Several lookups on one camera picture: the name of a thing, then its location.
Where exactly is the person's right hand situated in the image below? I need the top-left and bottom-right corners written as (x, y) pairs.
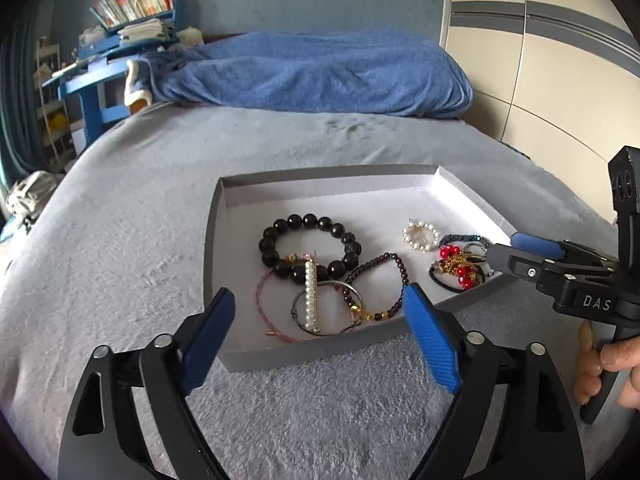
top-left (573, 320), bottom-right (640, 409)

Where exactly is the small dark bead bracelet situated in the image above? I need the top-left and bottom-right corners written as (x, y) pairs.
top-left (342, 252), bottom-right (412, 324)

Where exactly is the stack of papers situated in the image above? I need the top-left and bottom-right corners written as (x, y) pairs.
top-left (116, 18), bottom-right (177, 44)

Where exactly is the round pearl brooch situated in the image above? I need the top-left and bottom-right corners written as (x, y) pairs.
top-left (402, 218), bottom-right (441, 254)

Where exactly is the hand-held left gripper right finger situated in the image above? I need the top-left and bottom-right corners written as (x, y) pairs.
top-left (402, 282), bottom-right (586, 480)

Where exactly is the beige wardrobe with grey stripe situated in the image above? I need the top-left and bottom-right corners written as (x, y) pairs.
top-left (439, 0), bottom-right (640, 228)

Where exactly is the blue fleece blanket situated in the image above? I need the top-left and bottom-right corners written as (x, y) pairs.
top-left (126, 30), bottom-right (474, 121)

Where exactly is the row of books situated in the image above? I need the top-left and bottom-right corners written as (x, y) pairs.
top-left (90, 0), bottom-right (179, 30)

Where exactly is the blue wooden desk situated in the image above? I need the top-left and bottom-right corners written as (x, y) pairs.
top-left (41, 0), bottom-right (185, 150)

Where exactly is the white shelf rack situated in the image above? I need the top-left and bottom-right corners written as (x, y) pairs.
top-left (32, 36), bottom-right (77, 173)

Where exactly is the grey shallow box tray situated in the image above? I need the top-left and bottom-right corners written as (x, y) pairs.
top-left (202, 165), bottom-right (518, 373)

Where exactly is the pearl bar silver ring clip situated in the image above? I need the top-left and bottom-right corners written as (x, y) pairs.
top-left (291, 254), bottom-right (363, 336)

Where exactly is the pink cord bracelet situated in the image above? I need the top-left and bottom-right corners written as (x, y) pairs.
top-left (256, 266), bottom-right (307, 344)

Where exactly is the red bead gold chain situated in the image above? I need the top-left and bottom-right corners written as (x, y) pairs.
top-left (436, 243), bottom-right (488, 291)

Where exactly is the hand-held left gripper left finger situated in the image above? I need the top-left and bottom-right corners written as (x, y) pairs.
top-left (57, 287), bottom-right (236, 480)

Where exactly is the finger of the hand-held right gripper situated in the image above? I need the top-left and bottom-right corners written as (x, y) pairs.
top-left (510, 232), bottom-right (621, 275)
top-left (485, 243), bottom-right (576, 301)

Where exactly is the grey crumpled clothing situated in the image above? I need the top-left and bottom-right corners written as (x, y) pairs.
top-left (5, 170), bottom-right (65, 235)

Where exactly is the large black bead bracelet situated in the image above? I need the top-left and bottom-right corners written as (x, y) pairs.
top-left (258, 213), bottom-right (362, 284)

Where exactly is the grey bed cover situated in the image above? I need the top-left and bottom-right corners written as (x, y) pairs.
top-left (0, 102), bottom-right (640, 480)

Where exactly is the black hair tie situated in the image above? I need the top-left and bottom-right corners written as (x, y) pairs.
top-left (428, 262), bottom-right (497, 295)

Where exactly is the teal bead bracelet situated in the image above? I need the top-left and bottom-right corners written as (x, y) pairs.
top-left (438, 232), bottom-right (495, 252)

